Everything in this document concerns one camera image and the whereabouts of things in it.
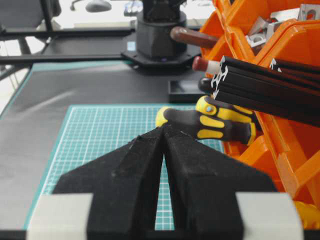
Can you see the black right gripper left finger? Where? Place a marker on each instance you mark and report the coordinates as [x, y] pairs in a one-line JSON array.
[[125, 185]]

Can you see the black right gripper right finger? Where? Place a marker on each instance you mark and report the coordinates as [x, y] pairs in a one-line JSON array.
[[203, 183]]

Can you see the black aluminium extrusion frame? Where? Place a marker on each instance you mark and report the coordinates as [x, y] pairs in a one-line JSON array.
[[268, 91]]

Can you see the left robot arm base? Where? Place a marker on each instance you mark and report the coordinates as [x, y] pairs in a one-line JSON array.
[[151, 44]]

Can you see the orange container rack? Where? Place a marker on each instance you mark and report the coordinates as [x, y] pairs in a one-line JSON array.
[[259, 63]]

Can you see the black rack stand left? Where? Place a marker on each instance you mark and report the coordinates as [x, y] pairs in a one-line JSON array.
[[184, 91]]

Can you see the long yellow black screwdriver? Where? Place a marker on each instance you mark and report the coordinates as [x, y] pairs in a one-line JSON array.
[[195, 122]]

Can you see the short yellow black screwdriver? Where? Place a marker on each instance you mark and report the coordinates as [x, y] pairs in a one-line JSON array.
[[208, 106]]

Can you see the green cutting mat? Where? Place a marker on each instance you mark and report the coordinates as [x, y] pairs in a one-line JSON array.
[[88, 132]]

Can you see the silver corner brackets pile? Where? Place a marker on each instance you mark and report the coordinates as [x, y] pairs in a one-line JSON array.
[[264, 28]]

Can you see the black office chair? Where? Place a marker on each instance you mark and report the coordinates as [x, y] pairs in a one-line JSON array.
[[30, 14]]

